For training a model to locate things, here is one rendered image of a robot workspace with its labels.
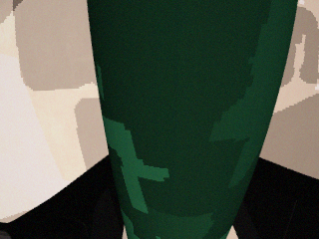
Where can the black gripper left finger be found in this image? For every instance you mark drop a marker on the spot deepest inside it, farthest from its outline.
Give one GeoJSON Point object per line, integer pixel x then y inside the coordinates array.
{"type": "Point", "coordinates": [88, 208]}

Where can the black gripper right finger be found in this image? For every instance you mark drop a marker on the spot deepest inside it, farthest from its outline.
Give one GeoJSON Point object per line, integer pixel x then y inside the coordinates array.
{"type": "Point", "coordinates": [279, 204]}

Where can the green pipe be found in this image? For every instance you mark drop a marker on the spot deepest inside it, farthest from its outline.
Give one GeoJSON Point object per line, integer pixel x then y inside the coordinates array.
{"type": "Point", "coordinates": [187, 89]}

